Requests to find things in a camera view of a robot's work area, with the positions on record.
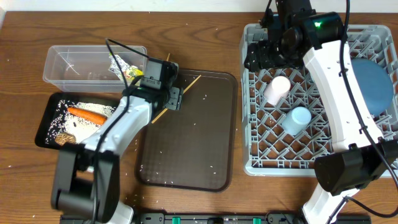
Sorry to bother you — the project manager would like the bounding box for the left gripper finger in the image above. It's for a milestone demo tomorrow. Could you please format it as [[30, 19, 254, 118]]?
[[166, 62, 179, 89], [166, 86, 183, 110]]

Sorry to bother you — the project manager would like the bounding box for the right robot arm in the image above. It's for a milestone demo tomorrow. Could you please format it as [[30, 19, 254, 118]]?
[[239, 9, 397, 223]]

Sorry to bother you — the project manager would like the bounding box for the black mounting rail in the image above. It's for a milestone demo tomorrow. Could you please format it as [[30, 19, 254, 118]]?
[[59, 212, 371, 224]]

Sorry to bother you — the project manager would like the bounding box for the small blue cup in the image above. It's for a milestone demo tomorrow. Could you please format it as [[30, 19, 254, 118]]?
[[281, 106, 312, 136]]

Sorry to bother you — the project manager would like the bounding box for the small pink cup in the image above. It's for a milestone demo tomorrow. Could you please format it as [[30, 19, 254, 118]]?
[[264, 76, 291, 106]]

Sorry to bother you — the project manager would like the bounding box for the clear plastic bin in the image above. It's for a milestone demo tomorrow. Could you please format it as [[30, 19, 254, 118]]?
[[42, 45, 149, 93]]

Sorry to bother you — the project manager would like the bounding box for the black tray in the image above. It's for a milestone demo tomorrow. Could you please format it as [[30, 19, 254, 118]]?
[[35, 92, 119, 150]]

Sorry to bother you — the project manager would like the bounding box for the yellow snack wrapper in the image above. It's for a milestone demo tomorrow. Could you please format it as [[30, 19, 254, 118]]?
[[108, 54, 144, 83]]

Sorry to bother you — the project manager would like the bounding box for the dark blue plate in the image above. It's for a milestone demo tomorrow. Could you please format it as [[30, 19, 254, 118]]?
[[351, 58, 394, 116]]

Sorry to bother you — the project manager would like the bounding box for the grey dishwasher rack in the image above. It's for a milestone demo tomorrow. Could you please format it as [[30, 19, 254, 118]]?
[[240, 25, 397, 177]]

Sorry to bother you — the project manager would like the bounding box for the brown walnut-like food piece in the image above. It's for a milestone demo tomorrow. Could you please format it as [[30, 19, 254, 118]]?
[[55, 133, 76, 146]]

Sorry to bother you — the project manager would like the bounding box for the brown serving tray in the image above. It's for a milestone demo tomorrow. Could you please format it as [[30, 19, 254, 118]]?
[[136, 70, 238, 192]]

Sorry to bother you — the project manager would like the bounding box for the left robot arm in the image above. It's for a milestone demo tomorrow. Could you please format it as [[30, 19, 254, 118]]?
[[50, 59, 183, 223]]

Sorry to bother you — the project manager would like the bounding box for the orange carrot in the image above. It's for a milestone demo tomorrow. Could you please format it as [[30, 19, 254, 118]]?
[[67, 108, 107, 125]]

